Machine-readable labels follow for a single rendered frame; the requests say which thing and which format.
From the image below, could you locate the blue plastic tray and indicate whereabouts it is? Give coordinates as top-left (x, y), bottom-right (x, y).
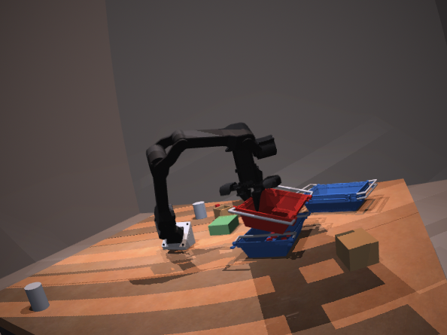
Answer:
top-left (302, 179), bottom-right (377, 200)
top-left (230, 212), bottom-right (311, 258)

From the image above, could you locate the tan open-top box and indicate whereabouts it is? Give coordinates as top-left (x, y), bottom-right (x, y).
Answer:
top-left (213, 205), bottom-right (234, 219)

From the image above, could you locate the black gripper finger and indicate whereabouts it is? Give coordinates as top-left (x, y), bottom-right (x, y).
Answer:
top-left (236, 189), bottom-right (252, 201)
top-left (251, 188), bottom-right (265, 212)

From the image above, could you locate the small brown cube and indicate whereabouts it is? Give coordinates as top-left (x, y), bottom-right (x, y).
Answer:
top-left (335, 228), bottom-right (379, 272)

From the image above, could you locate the dark grey cylinder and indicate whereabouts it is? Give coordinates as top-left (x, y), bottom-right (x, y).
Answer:
top-left (24, 282), bottom-right (50, 312)
top-left (193, 202), bottom-right (207, 219)

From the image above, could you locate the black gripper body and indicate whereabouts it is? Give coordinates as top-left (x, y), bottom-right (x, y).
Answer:
top-left (219, 162), bottom-right (281, 196)

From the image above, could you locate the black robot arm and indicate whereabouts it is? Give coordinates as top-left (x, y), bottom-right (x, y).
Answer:
top-left (146, 122), bottom-right (277, 244)

